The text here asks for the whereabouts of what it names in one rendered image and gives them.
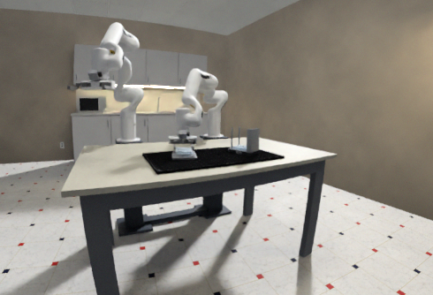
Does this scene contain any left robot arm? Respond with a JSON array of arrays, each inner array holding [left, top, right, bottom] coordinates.
[[176, 69, 228, 139]]

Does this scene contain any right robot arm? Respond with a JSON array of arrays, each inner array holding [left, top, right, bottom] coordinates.
[[88, 23, 144, 142]]

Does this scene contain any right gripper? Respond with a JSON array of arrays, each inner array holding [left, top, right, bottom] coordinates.
[[67, 80, 115, 91]]

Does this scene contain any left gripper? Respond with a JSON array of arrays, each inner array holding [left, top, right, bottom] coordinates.
[[169, 135, 197, 150]]

